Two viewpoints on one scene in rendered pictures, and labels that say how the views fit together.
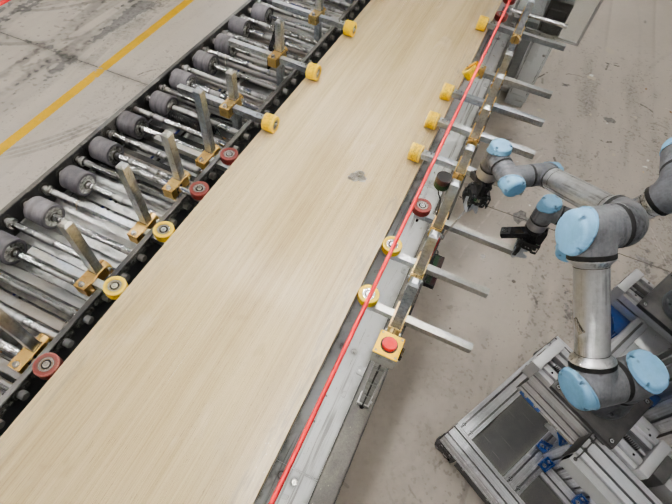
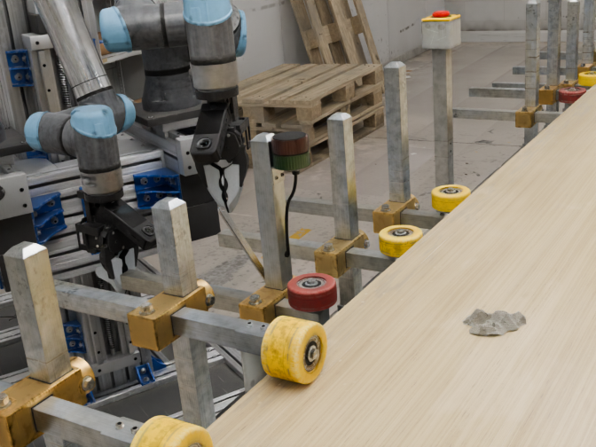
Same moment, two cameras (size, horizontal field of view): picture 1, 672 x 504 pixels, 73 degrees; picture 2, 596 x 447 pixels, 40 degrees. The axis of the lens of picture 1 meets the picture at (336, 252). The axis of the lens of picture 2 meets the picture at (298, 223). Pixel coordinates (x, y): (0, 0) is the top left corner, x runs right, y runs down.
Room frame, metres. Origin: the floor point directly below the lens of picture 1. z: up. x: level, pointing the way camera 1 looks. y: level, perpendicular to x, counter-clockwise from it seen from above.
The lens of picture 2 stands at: (2.46, -0.04, 1.46)
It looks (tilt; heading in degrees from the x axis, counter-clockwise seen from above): 20 degrees down; 195
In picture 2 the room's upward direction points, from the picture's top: 5 degrees counter-clockwise
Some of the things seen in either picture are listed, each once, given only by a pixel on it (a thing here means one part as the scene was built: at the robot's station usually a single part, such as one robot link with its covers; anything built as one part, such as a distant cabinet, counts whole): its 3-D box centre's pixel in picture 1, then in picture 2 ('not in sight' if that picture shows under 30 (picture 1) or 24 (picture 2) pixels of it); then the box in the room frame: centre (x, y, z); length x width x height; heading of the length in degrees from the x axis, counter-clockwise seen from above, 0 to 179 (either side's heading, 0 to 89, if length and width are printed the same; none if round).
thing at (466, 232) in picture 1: (462, 231); (217, 298); (1.23, -0.52, 0.84); 0.43 x 0.03 x 0.04; 72
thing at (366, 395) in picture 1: (373, 381); (443, 140); (0.50, -0.18, 0.93); 0.05 x 0.04 x 0.45; 162
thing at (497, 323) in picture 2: (357, 174); (494, 317); (1.40, -0.05, 0.91); 0.09 x 0.07 x 0.02; 99
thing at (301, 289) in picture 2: (419, 212); (313, 311); (1.29, -0.34, 0.85); 0.08 x 0.08 x 0.11
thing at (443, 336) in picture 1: (415, 324); (367, 213); (0.76, -0.33, 0.83); 0.43 x 0.03 x 0.04; 72
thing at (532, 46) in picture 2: not in sight; (531, 78); (-0.21, 0.05, 0.93); 0.03 x 0.03 x 0.48; 72
